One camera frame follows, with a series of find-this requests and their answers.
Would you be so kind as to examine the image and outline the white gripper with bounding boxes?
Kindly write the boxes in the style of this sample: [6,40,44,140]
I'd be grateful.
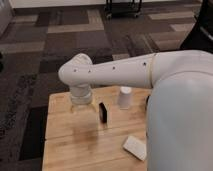
[70,84,95,113]

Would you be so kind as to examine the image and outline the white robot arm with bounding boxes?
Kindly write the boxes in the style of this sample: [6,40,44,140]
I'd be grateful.
[58,50,213,171]

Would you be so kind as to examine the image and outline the white paper cup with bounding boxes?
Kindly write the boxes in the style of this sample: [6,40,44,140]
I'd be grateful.
[117,86,132,109]

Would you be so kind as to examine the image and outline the blue ceramic bowl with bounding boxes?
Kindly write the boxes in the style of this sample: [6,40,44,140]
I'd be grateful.
[145,95,150,109]

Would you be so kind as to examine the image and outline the white sponge block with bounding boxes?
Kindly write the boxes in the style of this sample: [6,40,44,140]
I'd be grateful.
[123,136,147,161]

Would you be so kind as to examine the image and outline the black wheeled cart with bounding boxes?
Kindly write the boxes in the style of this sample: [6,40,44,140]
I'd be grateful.
[104,0,142,19]

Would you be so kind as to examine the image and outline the black office chair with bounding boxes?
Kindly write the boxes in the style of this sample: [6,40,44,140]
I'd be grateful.
[180,0,213,54]

